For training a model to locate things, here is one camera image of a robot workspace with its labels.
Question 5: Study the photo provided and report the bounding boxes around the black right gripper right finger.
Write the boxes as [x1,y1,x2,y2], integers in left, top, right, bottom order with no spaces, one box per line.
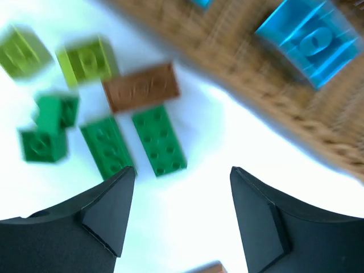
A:
[230,167,363,272]

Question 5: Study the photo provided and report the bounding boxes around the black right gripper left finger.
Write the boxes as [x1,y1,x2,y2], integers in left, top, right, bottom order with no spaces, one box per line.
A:
[1,167,135,272]

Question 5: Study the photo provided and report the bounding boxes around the green long lego brick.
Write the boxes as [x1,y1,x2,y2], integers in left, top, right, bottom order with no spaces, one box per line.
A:
[80,115,134,180]

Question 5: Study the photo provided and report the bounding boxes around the green lego plate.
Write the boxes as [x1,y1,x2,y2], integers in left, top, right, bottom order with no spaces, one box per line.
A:
[132,105,187,177]

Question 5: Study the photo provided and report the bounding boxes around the cyan patterned round lego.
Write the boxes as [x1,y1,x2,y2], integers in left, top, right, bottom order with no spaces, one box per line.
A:
[255,0,363,89]

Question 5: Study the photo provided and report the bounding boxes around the cyan long lego brick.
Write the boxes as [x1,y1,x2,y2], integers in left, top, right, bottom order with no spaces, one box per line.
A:
[191,0,214,11]

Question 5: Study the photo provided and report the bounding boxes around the brown lego brick lone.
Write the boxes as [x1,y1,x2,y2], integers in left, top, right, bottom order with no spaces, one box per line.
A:
[184,260,227,273]

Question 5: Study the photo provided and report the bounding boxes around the green square lego brick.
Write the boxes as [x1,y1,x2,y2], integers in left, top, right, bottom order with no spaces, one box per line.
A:
[19,130,68,163]

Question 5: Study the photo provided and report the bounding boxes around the small dark green lego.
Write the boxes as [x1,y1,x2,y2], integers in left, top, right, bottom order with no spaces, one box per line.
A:
[35,93,79,135]

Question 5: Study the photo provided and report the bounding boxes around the brown lego brick near basket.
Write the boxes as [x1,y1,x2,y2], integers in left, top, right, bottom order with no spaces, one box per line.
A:
[102,62,180,113]

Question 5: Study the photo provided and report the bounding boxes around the lime sloped lego brick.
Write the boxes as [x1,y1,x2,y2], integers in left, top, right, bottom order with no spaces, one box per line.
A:
[56,36,119,88]

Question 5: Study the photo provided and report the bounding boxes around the lime square lego brick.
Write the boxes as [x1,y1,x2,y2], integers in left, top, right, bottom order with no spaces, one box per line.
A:
[1,24,53,80]

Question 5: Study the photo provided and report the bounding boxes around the brown wicker divided basket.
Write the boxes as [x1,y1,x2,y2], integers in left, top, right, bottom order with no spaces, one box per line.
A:
[112,1,363,179]

